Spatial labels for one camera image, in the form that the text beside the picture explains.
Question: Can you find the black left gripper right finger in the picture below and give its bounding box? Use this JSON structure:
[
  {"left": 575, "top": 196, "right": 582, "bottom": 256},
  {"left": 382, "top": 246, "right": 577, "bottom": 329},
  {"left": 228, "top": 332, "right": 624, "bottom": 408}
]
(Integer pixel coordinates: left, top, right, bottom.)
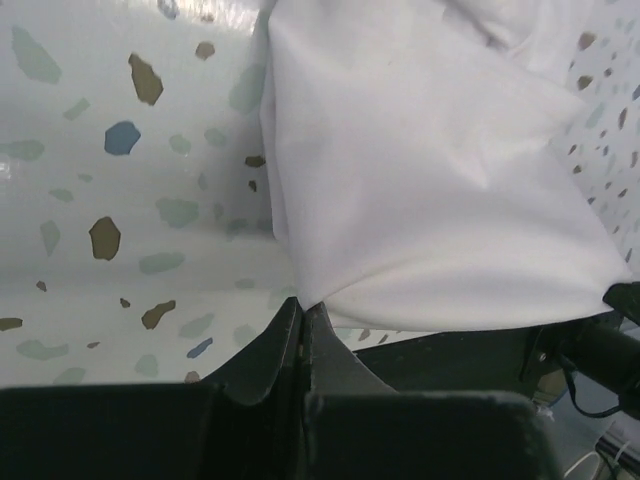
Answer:
[{"left": 303, "top": 305, "right": 563, "bottom": 479}]

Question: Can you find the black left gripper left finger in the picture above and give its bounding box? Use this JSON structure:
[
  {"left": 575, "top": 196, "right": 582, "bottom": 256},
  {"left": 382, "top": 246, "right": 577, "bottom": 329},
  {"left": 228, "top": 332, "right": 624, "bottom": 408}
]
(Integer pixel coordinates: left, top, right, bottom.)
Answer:
[{"left": 1, "top": 298, "right": 304, "bottom": 479}]

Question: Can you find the white t shirt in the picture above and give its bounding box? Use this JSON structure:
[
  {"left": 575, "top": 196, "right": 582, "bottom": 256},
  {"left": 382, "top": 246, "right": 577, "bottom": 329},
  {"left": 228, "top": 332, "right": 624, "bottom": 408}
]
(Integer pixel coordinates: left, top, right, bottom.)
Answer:
[{"left": 260, "top": 1, "right": 632, "bottom": 332}]

